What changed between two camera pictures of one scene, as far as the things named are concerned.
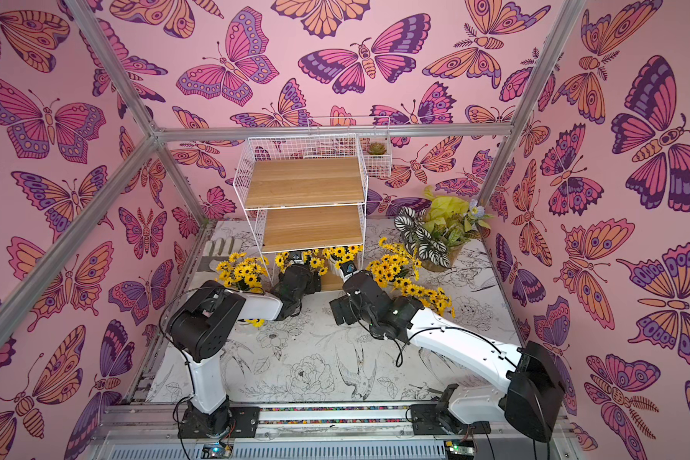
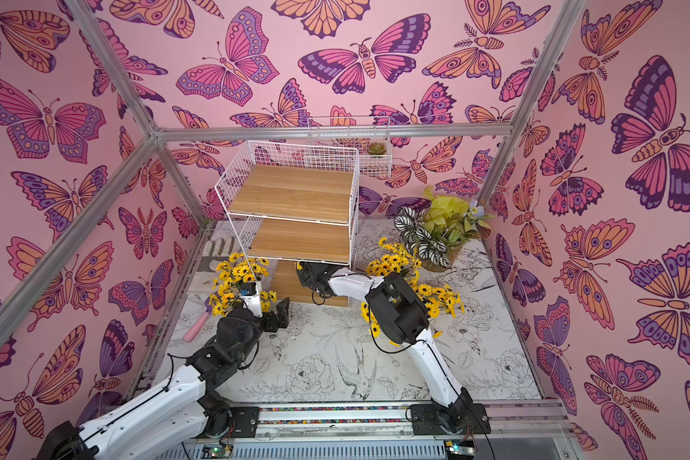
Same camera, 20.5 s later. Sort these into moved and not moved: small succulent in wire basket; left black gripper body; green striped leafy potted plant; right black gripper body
Moved: left black gripper body; right black gripper body
Not moved: green striped leafy potted plant; small succulent in wire basket
